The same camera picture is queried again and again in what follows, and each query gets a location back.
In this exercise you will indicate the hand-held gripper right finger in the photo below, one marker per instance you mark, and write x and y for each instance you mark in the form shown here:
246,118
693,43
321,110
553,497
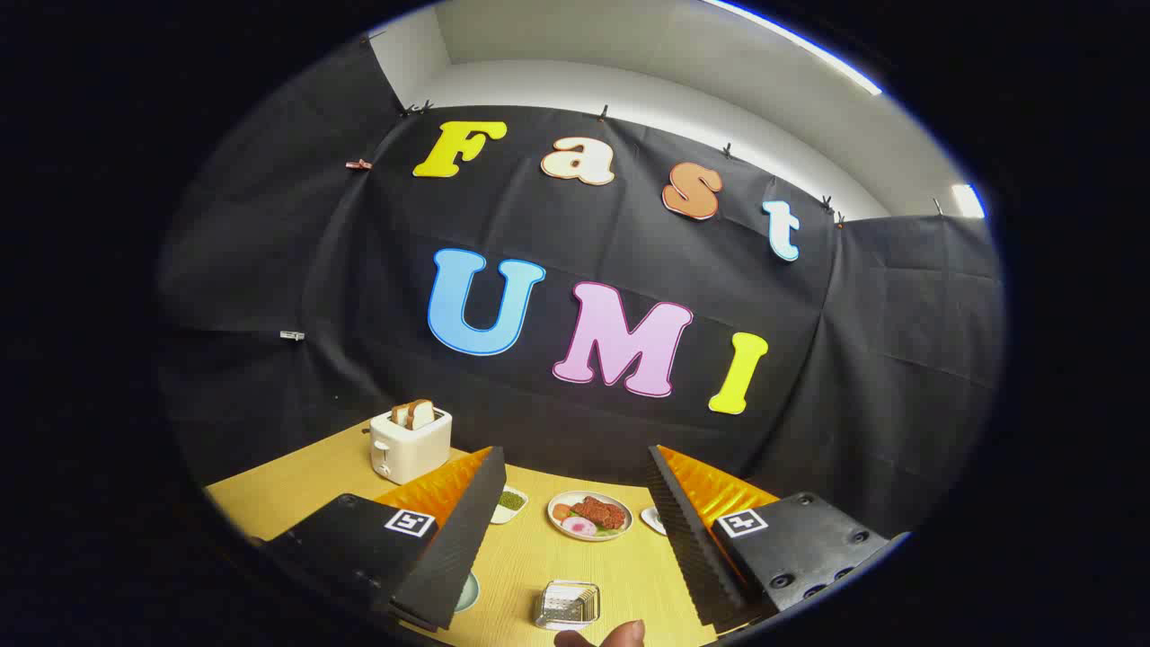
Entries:
692,548

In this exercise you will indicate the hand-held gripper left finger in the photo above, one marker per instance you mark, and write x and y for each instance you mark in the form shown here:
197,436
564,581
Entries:
454,548

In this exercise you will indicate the pale green plate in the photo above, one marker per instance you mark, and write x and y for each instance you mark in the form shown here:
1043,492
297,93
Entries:
468,593

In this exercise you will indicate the small white dish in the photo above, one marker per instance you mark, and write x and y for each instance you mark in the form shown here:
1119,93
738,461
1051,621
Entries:
654,519

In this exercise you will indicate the white divided bean tray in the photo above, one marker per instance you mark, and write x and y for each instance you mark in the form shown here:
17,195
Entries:
510,501

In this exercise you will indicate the white oval food plate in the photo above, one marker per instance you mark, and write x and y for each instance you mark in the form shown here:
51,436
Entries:
620,532

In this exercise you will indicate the green lettuce leaf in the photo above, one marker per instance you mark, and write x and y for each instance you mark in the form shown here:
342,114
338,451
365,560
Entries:
607,532

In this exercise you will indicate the brown grilled meat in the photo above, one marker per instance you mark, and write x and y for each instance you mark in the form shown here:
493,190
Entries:
600,512

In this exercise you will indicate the white toaster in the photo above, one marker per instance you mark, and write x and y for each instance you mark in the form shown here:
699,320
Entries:
413,449

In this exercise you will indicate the pink round food slice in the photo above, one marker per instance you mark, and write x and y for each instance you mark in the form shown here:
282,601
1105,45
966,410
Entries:
579,527

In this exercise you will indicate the toasted bread slice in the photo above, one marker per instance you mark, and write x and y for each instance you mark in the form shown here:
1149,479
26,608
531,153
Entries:
400,414
420,412

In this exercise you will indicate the black backdrop cloth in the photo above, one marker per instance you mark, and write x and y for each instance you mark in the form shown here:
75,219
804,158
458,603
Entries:
359,296

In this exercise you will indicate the row of black clips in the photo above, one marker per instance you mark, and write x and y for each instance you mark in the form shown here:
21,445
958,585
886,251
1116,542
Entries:
602,113

